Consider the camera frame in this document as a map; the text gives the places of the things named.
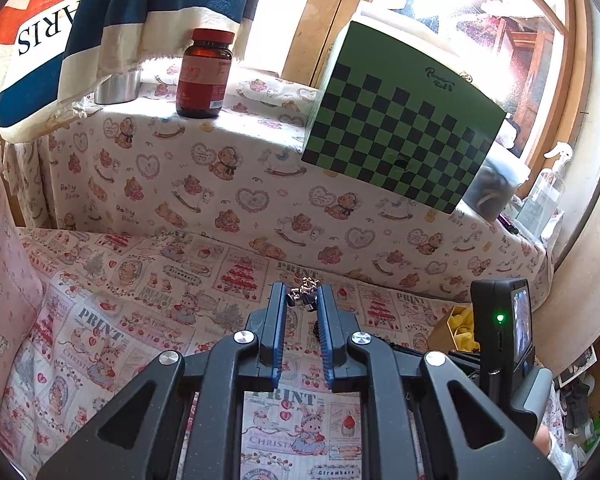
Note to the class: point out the green checkered box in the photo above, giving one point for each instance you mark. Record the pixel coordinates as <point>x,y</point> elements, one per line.
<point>405,135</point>

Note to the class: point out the person's right forearm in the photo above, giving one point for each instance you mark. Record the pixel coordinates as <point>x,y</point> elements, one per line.
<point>557,455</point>

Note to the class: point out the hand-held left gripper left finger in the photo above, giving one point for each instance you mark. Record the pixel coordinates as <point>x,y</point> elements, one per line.
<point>280,330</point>

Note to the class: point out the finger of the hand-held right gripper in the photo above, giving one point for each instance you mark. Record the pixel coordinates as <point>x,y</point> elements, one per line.
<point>462,362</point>

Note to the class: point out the metal cup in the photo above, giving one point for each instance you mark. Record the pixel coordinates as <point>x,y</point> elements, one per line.
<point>117,87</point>

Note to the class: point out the plastic tub with dark contents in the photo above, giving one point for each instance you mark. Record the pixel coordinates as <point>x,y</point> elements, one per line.
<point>495,185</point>

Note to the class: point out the brown bottle with red lid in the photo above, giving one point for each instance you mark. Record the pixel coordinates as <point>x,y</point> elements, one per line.
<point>202,80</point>

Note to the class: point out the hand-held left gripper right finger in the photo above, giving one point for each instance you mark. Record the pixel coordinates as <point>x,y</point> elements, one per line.
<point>327,340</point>

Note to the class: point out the wooden window frame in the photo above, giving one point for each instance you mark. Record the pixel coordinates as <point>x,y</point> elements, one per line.
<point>325,25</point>

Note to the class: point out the striped curtain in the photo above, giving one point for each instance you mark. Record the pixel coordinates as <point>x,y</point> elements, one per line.
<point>80,25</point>

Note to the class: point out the bear print cloth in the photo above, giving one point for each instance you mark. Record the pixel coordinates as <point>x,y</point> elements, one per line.
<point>180,175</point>

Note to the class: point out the pink bear print cushion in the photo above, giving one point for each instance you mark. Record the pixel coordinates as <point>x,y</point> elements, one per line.
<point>5,310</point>

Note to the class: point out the printed tablecloth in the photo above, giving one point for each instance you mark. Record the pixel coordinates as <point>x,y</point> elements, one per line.
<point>130,320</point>

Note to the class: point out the clear pump bottle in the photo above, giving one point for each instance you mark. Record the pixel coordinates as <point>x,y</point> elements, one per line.
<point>540,200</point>

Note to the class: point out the dark hair clip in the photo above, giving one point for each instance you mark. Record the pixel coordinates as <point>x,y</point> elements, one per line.
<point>509,224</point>

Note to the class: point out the photo prints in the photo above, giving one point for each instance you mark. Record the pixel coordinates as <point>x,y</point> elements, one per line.
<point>577,367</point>

